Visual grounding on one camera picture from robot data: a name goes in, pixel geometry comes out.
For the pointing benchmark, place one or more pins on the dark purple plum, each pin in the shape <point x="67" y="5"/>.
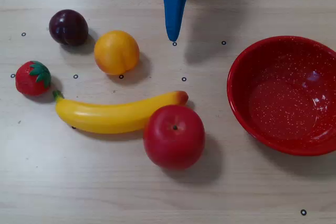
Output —
<point x="68" y="27"/>

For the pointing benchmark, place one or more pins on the red speckled bowl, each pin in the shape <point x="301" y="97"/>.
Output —
<point x="283" y="95"/>

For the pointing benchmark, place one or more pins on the yellow orange peach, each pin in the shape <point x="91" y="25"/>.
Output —
<point x="116" y="52"/>

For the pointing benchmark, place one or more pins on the yellow banana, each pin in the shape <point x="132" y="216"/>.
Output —
<point x="110" y="116"/>

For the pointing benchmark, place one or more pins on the red apple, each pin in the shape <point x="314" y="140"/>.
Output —
<point x="174" y="137"/>

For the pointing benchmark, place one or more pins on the red strawberry green leaves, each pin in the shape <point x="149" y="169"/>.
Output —
<point x="30" y="79"/>

